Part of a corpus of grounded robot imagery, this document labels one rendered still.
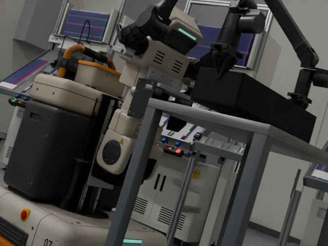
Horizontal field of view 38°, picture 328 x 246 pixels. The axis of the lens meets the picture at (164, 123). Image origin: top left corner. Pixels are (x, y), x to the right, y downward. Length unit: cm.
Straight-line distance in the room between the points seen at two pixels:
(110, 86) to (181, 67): 36
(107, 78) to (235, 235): 115
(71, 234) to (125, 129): 46
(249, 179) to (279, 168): 474
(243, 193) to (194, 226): 222
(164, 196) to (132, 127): 167
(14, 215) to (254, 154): 111
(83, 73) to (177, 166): 152
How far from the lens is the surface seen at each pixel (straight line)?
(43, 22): 815
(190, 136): 324
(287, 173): 601
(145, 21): 181
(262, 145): 131
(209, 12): 697
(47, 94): 212
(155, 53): 199
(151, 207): 364
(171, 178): 356
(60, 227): 186
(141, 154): 154
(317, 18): 641
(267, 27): 374
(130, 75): 206
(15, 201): 210
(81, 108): 210
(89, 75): 220
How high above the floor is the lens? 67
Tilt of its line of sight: 2 degrees up
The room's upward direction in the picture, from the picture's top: 17 degrees clockwise
